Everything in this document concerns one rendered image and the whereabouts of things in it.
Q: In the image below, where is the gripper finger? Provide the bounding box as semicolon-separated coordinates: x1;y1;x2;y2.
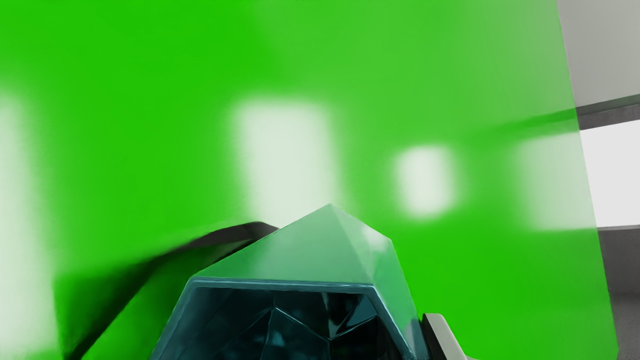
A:
421;313;476;360

